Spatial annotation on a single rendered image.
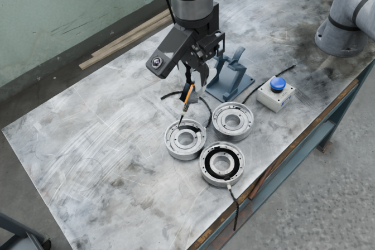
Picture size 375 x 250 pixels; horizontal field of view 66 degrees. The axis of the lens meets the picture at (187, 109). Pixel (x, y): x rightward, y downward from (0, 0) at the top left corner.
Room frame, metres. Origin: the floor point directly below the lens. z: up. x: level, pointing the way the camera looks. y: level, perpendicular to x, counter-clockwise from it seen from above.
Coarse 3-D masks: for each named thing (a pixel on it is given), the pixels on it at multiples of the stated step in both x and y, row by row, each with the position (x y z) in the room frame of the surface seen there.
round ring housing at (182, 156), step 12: (192, 120) 0.43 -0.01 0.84; (168, 132) 0.41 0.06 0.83; (180, 132) 0.40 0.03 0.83; (192, 132) 0.40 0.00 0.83; (204, 132) 0.39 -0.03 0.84; (168, 144) 0.37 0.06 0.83; (180, 144) 0.37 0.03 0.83; (192, 144) 0.36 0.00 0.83; (204, 144) 0.35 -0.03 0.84; (180, 156) 0.33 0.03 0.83; (192, 156) 0.33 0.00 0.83
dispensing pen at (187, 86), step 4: (188, 84) 0.45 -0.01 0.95; (184, 88) 0.45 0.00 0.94; (188, 88) 0.44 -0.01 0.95; (184, 92) 0.44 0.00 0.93; (188, 92) 0.44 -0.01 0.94; (184, 96) 0.44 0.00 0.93; (184, 100) 0.43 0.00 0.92; (184, 104) 0.44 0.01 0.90; (184, 108) 0.43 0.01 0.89; (184, 112) 0.42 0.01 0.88; (180, 120) 0.42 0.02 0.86
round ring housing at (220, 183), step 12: (216, 144) 0.35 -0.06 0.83; (228, 144) 0.34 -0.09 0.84; (204, 156) 0.32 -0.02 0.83; (216, 156) 0.32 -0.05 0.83; (228, 156) 0.32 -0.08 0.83; (240, 156) 0.31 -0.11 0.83; (204, 168) 0.29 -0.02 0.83; (240, 168) 0.28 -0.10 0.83; (216, 180) 0.26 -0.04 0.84; (228, 180) 0.25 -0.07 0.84
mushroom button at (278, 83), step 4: (272, 80) 0.49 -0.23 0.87; (276, 80) 0.49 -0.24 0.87; (280, 80) 0.49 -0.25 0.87; (284, 80) 0.49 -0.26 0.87; (272, 84) 0.48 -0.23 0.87; (276, 84) 0.48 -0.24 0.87; (280, 84) 0.48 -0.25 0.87; (284, 84) 0.48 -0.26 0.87; (276, 88) 0.47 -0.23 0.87; (280, 88) 0.47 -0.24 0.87
